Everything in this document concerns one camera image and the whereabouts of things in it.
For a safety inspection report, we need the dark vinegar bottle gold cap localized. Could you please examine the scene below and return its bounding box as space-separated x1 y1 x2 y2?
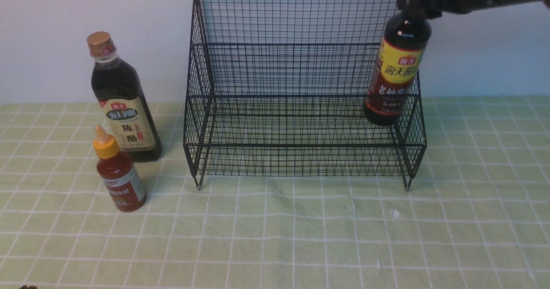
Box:
86 31 162 162

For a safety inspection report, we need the black wire mesh shelf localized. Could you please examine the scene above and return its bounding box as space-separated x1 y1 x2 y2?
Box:
183 0 427 191

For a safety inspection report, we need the green checkered tablecloth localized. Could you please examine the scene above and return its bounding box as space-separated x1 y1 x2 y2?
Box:
0 96 550 289

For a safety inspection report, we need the dark soy sauce bottle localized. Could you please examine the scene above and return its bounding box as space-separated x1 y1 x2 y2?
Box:
364 11 432 126

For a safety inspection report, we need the red chili sauce bottle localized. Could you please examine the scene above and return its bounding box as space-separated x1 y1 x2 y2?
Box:
92 125 147 212

